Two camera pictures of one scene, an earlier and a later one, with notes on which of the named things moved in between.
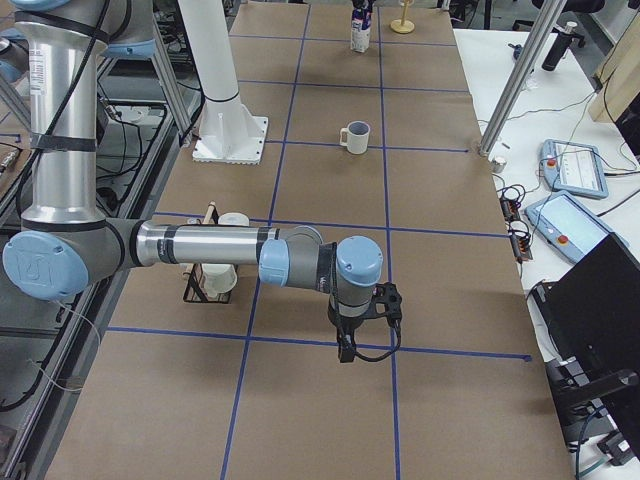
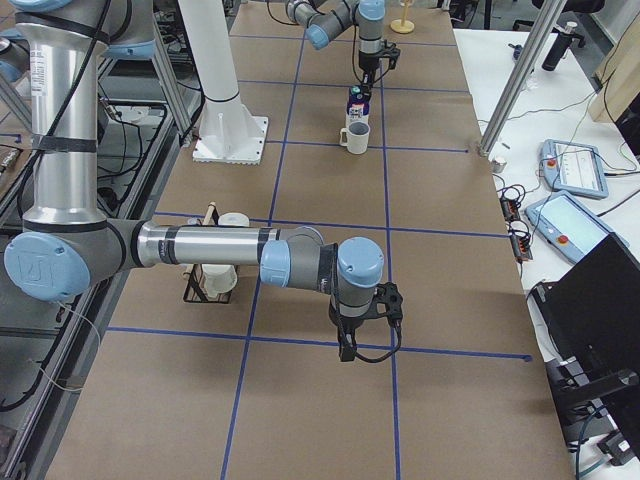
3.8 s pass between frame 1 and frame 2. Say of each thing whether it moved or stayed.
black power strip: stayed
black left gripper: moved
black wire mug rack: stayed
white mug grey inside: stayed
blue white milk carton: moved
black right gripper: stayed
